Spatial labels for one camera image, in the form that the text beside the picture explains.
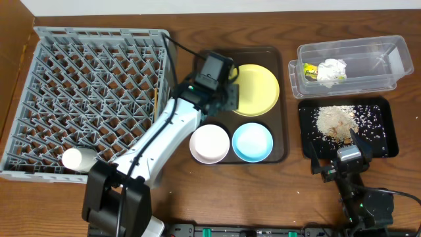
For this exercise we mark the dark brown serving tray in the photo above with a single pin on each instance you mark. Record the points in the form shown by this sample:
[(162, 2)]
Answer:
[(275, 120)]

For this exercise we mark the white pink bowl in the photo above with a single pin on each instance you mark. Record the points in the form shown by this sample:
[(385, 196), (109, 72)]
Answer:
[(209, 144)]

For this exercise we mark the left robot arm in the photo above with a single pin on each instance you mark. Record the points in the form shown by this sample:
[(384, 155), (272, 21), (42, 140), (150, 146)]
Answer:
[(118, 196)]

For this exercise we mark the black food waste tray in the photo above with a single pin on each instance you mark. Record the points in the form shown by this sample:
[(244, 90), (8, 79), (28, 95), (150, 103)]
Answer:
[(372, 115)]

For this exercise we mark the green snack wrapper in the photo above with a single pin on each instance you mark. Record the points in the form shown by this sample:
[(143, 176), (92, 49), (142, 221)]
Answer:
[(310, 71)]

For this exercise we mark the wooden chopstick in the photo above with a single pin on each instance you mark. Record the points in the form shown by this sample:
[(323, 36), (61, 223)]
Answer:
[(155, 108)]

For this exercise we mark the white napkin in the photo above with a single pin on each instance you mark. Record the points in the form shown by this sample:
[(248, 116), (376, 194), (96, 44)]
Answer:
[(331, 71)]

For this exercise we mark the pile of rice scraps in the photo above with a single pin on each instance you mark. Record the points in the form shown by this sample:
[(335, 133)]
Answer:
[(336, 123)]

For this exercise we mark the clear plastic bin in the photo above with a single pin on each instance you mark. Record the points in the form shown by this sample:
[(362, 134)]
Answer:
[(373, 65)]

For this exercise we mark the white paper cup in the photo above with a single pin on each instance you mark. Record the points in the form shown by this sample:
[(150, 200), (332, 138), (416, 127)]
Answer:
[(79, 159)]

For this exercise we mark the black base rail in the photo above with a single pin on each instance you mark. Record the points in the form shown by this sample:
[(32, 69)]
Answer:
[(310, 230)]

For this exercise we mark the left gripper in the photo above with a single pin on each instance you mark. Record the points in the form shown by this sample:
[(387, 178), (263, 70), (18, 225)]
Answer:
[(228, 99)]

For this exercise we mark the grey dishwasher rack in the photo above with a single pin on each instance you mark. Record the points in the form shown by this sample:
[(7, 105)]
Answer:
[(86, 87)]

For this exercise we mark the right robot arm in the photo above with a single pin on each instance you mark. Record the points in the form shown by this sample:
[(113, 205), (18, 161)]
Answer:
[(369, 210)]

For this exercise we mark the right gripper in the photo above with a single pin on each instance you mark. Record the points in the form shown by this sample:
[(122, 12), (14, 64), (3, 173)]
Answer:
[(333, 170)]

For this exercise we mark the yellow plate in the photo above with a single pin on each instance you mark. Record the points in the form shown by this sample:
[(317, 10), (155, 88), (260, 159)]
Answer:
[(259, 90)]

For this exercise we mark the light blue bowl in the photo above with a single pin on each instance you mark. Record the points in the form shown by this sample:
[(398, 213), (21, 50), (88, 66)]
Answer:
[(252, 142)]

